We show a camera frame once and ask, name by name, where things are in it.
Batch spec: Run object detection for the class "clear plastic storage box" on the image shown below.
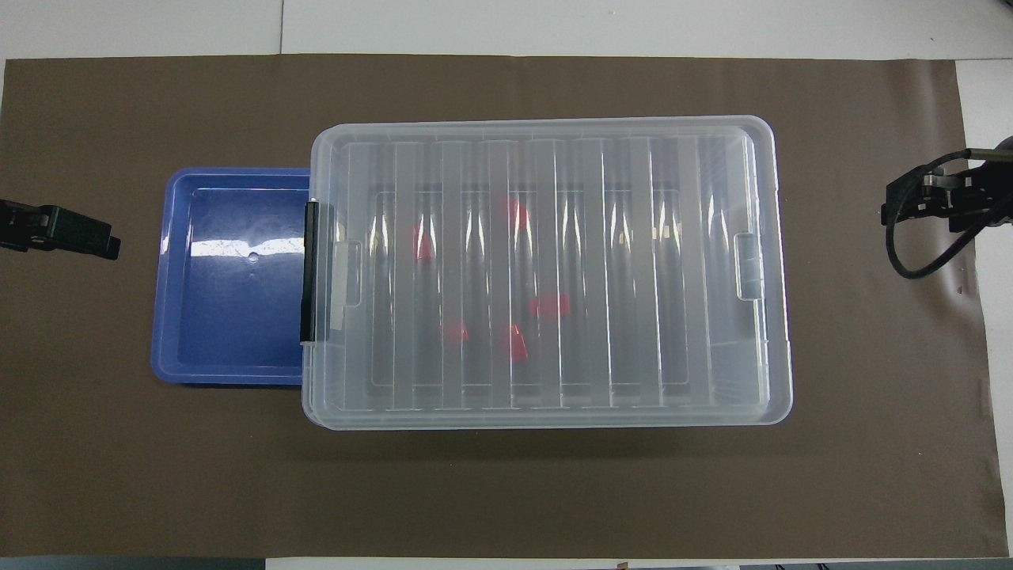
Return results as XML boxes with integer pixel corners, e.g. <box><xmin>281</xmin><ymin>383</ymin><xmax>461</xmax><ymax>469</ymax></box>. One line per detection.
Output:
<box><xmin>301</xmin><ymin>116</ymin><xmax>795</xmax><ymax>431</ymax></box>

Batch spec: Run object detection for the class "black box latch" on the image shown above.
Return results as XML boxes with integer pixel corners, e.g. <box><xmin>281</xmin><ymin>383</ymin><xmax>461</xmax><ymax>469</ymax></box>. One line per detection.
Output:
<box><xmin>300</xmin><ymin>199</ymin><xmax>320</xmax><ymax>346</ymax></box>

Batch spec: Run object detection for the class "clear plastic box lid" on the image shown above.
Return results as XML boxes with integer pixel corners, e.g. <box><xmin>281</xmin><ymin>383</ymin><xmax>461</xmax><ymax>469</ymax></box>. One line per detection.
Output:
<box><xmin>309</xmin><ymin>116</ymin><xmax>793</xmax><ymax>428</ymax></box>

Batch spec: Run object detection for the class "blue plastic tray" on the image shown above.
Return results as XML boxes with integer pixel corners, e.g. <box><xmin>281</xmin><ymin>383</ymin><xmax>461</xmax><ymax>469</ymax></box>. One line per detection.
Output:
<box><xmin>150</xmin><ymin>167</ymin><xmax>313</xmax><ymax>386</ymax></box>

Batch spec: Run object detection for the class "black cable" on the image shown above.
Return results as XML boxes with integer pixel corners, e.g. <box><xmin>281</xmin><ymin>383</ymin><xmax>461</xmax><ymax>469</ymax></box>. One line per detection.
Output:
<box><xmin>883</xmin><ymin>147</ymin><xmax>1013</xmax><ymax>280</ymax></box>

